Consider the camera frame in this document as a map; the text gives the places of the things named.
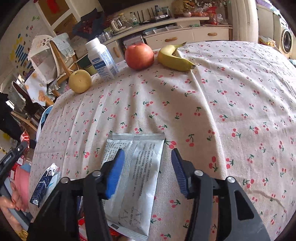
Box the red snack wrapper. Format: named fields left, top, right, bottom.
left=20, top=131, right=30, bottom=149

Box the white printed foil packet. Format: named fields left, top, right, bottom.
left=103, top=133, right=165, bottom=240

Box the pink plastic trash bucket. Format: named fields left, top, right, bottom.
left=10, top=166, right=30, bottom=212

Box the person's left hand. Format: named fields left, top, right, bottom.
left=1, top=182, right=23, bottom=232

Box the cherry print tablecloth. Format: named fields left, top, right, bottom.
left=29, top=41, right=295, bottom=240

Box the yellow pear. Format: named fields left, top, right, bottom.
left=69, top=69, right=92, bottom=94

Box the light wooden chair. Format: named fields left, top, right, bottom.
left=48, top=33, right=79, bottom=97

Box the white milk bottle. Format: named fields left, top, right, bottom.
left=85, top=38, right=118, bottom=81

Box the yellow banana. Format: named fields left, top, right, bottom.
left=158, top=42, right=196, bottom=72

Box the red apple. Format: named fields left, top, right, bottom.
left=125, top=43, right=154, bottom=71

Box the cream tv cabinet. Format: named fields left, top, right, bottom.
left=103, top=16, right=233, bottom=63

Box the red flower bouquet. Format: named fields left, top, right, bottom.
left=72, top=9, right=105, bottom=41

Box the glass electric kettle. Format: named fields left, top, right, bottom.
left=110, top=14, right=133, bottom=36

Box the white lace curtain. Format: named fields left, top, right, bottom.
left=230, top=0, right=258, bottom=43

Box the white washing machine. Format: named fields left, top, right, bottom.
left=273, top=14, right=294, bottom=58

